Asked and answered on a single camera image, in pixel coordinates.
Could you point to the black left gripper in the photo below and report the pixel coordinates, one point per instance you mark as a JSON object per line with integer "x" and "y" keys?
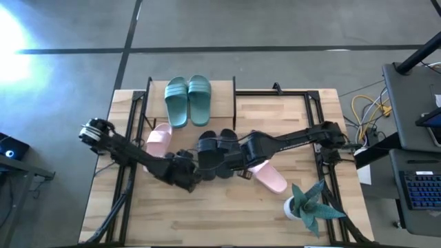
{"x": 181, "y": 170}

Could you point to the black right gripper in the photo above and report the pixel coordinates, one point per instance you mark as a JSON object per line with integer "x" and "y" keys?
{"x": 255, "y": 151}

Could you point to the black slide sandal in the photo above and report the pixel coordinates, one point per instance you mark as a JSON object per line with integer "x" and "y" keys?
{"x": 208, "y": 144}
{"x": 228, "y": 137}

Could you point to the pink slide sandal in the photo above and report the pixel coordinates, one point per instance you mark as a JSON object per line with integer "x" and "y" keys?
{"x": 272, "y": 179}
{"x": 158, "y": 139}

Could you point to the teal slide sandal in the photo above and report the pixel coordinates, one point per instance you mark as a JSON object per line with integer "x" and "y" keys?
{"x": 176, "y": 103}
{"x": 200, "y": 101}

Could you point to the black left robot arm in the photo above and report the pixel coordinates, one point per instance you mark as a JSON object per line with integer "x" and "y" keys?
{"x": 131, "y": 155}

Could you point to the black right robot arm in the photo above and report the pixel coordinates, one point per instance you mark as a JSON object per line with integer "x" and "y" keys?
{"x": 299, "y": 136}

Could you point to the wooden shelf with black ends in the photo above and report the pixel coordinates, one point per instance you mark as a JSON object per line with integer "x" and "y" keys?
{"x": 220, "y": 100}

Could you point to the teal plant in white pot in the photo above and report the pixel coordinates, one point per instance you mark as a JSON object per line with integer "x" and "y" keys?
{"x": 306, "y": 206}

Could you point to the white flat box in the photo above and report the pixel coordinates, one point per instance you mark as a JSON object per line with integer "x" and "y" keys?
{"x": 364, "y": 174}

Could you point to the dark desk support beam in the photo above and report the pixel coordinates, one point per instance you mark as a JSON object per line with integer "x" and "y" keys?
{"x": 375, "y": 153}

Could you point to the grey keyboard tray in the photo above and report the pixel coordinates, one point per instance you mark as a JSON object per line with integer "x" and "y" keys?
{"x": 399, "y": 220}

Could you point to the grey desk top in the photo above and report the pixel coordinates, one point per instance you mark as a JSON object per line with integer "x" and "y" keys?
{"x": 406, "y": 113}

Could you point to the black device with light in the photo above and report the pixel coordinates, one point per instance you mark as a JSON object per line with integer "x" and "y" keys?
{"x": 17, "y": 146}

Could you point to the backlit black keyboard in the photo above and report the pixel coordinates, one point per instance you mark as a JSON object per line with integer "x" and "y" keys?
{"x": 423, "y": 191}

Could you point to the black tablet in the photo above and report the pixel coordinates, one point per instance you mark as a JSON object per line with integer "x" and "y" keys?
{"x": 432, "y": 124}

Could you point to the black slanted pole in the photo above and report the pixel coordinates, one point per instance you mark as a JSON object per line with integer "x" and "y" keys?
{"x": 417, "y": 55}

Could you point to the black aluminium table frame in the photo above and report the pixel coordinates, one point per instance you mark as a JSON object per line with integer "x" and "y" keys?
{"x": 272, "y": 93}

